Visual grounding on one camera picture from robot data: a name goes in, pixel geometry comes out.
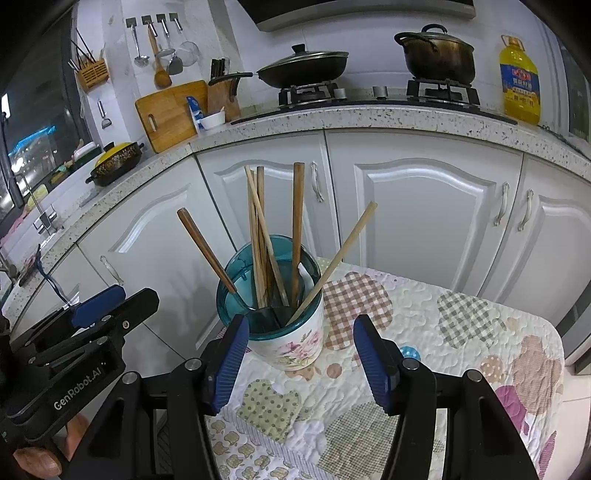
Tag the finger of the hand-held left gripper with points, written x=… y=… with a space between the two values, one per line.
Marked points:
x=99 y=302
x=138 y=307

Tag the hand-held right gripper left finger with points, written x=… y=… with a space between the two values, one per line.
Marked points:
x=231 y=364

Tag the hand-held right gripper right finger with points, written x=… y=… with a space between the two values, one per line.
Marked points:
x=371 y=364

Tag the floral utensil holder teal rim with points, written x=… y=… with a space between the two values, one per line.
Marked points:
x=286 y=346

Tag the dark brown wooden chopstick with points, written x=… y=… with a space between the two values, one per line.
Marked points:
x=203 y=249

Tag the white ceramic spoon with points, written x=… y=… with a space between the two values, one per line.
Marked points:
x=308 y=277

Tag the person's left hand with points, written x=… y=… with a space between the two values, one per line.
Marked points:
x=37 y=461

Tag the patchwork quilted cloth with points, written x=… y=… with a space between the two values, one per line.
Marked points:
x=415 y=314

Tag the white cabinet door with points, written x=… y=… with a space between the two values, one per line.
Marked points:
x=277 y=194
x=415 y=207
x=152 y=230
x=554 y=240

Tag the metal faucet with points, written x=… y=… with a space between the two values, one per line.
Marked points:
x=44 y=221

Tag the yellow lidded casserole pan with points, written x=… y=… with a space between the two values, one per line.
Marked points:
x=115 y=161

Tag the white dish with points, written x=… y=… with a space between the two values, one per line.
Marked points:
x=83 y=150

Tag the metal peeler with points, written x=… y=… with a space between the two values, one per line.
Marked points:
x=106 y=123

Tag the slotted wooden cutting board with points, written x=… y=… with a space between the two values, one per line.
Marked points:
x=166 y=120

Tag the dark window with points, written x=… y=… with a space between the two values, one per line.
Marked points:
x=37 y=115

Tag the white bowl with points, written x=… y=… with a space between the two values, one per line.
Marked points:
x=212 y=122

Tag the blue white carton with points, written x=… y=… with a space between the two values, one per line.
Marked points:
x=194 y=110

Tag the wooden knife block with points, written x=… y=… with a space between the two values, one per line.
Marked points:
x=219 y=99

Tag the plain wooden cutting board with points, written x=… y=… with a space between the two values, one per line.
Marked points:
x=194 y=90

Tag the wooden spatula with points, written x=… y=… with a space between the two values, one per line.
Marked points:
x=161 y=77

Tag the metal turner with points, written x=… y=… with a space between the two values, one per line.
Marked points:
x=175 y=66

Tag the metal ladle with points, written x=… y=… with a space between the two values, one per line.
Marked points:
x=141 y=60

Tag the mesh strainer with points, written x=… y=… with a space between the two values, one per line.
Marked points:
x=189 y=51

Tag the black gas stove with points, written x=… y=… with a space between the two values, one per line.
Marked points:
x=369 y=104

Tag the black wok with lid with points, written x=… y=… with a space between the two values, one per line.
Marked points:
x=304 y=69

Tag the black lidded stockpot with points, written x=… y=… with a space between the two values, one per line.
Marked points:
x=438 y=55

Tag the yellow oil bottle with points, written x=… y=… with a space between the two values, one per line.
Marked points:
x=519 y=83

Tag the white framed glass door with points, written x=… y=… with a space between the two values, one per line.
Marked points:
x=579 y=92

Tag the black range hood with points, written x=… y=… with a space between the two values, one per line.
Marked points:
x=346 y=9

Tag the bamboo wall chopstick holder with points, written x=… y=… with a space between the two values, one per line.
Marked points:
x=92 y=74

